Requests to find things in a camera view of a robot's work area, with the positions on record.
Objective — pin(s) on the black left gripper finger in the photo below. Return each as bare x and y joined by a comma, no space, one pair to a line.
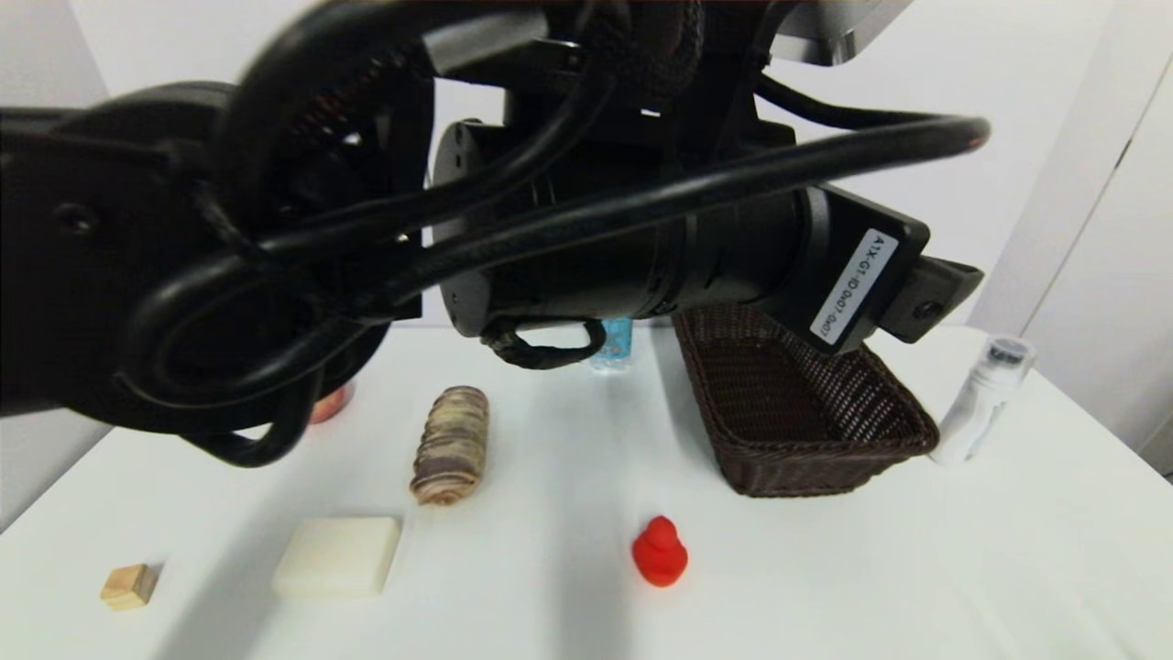
939,293

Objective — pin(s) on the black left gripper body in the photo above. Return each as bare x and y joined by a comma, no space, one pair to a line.
857,266

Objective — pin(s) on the red rubber duck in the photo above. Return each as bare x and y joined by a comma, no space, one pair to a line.
660,555

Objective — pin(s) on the white plastic lotion bottle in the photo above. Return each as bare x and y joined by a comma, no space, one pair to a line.
976,408

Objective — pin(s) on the dark brown wicker basket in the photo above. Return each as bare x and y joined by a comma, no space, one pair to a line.
788,458

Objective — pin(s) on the clear water bottle blue label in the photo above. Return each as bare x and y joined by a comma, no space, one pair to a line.
616,353

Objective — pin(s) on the marbled bread roll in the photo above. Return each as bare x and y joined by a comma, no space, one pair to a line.
451,449

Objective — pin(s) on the peach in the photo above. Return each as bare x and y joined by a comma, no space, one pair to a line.
332,408

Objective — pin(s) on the cream rectangular block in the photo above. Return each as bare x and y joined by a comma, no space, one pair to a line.
337,556

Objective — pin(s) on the small wooden cube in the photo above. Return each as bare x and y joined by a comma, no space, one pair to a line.
128,588

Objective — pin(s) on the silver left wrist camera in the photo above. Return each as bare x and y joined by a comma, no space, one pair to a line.
843,32

